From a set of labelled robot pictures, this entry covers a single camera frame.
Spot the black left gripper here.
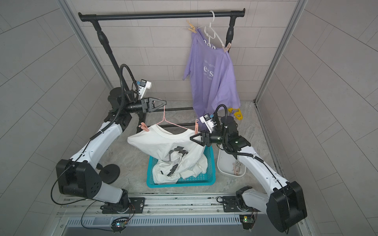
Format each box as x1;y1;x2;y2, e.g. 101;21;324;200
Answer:
122;99;164;117

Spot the pink clothespin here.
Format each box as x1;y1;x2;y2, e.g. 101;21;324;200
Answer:
195;119;199;134
138;122;149;132
223;42;231;53

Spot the pink wire hanger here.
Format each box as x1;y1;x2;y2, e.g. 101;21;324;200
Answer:
156;106;188;130

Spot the white garment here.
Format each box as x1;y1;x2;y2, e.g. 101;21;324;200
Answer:
128;124;208;184

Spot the purple t-shirt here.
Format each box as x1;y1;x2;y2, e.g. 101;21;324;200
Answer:
183;29;241;118

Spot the beige clothespin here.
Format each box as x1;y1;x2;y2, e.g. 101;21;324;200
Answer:
187;20;197;33

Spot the white plastic hanger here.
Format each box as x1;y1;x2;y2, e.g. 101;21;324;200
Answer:
198;10;226;51

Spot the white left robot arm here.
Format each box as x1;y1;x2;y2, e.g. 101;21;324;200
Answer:
54;87;167;205

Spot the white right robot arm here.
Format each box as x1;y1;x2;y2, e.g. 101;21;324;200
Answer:
190;114;307;233

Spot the white plastic clothespin tray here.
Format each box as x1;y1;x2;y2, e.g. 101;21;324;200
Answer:
217;150;247;178

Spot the teal plastic laundry basket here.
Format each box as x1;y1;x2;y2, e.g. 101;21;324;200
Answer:
146;147;216;188

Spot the yellow plastic triangle toy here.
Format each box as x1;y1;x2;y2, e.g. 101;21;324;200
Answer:
228;108;243;121

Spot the black round base stand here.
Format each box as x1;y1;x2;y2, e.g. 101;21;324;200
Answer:
96;163;121;184

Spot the right circuit board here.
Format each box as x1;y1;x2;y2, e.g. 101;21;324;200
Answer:
239;214;256;230

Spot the circuit board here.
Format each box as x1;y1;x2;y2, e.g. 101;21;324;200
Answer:
111;217;129;233
239;214;256;230

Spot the black metal clothes rack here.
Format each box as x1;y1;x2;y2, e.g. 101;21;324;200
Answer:
78;10;245;123

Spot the left circuit board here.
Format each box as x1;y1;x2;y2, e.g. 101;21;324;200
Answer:
111;217;129;233

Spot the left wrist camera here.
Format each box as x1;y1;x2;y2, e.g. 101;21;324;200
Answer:
137;79;152;99

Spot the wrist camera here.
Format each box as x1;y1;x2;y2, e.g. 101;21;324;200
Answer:
199;114;215;133
137;79;152;99

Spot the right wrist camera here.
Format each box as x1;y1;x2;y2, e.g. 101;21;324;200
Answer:
199;114;215;133

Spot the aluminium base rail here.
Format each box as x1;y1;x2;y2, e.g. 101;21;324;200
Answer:
53;194;267;228

